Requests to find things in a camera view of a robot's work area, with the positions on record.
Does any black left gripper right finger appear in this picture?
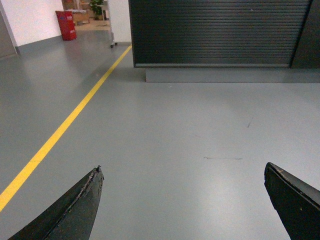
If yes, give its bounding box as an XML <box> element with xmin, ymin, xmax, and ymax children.
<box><xmin>264</xmin><ymin>162</ymin><xmax>320</xmax><ymax>240</ymax></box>

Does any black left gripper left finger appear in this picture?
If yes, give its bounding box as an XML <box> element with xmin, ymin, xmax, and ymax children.
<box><xmin>10</xmin><ymin>166</ymin><xmax>104</xmax><ymax>240</ymax></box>

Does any black slatted checkout counter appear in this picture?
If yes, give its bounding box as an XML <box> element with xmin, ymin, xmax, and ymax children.
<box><xmin>128</xmin><ymin>0</ymin><xmax>320</xmax><ymax>83</ymax></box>

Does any red fire equipment box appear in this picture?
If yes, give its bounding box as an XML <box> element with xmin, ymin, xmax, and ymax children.
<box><xmin>55</xmin><ymin>11</ymin><xmax>77</xmax><ymax>41</ymax></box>

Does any green potted plant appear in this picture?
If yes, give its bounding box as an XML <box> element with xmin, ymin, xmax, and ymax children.
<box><xmin>89</xmin><ymin>0</ymin><xmax>103</xmax><ymax>20</ymax></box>

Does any white wheeled partition stand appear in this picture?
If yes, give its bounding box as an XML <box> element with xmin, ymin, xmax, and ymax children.
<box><xmin>101</xmin><ymin>0</ymin><xmax>118</xmax><ymax>49</ymax></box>

